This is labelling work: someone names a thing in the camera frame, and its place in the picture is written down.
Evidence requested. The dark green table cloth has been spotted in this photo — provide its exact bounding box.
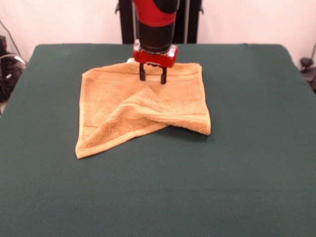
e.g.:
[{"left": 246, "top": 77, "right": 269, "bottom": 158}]
[{"left": 0, "top": 43, "right": 316, "bottom": 237}]

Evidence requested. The thin grey cable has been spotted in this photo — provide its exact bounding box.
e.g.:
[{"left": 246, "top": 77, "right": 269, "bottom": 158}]
[{"left": 0, "top": 19, "right": 27, "bottom": 67}]

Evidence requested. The tan terry towel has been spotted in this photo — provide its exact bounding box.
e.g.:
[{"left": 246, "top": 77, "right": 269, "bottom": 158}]
[{"left": 75, "top": 59, "right": 212, "bottom": 159}]

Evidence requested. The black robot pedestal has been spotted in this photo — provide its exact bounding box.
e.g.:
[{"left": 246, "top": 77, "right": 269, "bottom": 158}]
[{"left": 115, "top": 0, "right": 204, "bottom": 44}]

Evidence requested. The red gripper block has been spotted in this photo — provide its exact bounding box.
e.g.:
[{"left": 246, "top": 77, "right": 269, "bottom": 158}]
[{"left": 132, "top": 39, "right": 179, "bottom": 85}]

